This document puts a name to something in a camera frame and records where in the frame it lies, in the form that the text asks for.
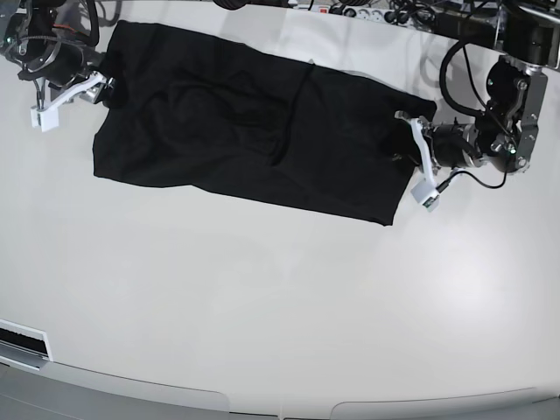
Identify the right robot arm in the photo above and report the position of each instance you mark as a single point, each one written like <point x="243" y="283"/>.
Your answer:
<point x="54" y="45"/>

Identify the black power adapter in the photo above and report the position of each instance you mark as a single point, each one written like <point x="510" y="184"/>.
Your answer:
<point x="453" y="26"/>

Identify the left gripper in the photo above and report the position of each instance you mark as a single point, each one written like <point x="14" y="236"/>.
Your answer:
<point x="455" y="145"/>

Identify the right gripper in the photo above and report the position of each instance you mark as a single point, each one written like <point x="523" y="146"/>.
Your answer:
<point x="73" y="65"/>

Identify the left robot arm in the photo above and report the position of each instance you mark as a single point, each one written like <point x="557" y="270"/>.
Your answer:
<point x="505" y="127"/>

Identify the white table slot bracket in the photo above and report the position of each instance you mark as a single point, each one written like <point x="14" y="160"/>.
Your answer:
<point x="24" y="346"/>

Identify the black t-shirt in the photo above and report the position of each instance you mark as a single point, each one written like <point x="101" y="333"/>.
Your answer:
<point x="191" y="109"/>

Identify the white power strip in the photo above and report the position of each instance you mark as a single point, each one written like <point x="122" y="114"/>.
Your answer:
<point x="410" y="14"/>

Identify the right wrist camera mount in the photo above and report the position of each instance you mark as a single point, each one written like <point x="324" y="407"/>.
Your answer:
<point x="45" y="115"/>

